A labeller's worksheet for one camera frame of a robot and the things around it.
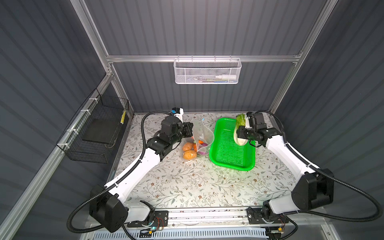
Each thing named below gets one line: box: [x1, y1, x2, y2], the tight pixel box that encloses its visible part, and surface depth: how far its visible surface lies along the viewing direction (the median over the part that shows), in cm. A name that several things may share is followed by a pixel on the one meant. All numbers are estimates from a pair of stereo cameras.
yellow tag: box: [120, 109, 126, 125], surface depth 84 cm
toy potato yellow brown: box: [183, 149, 198, 161], surface depth 93 cm
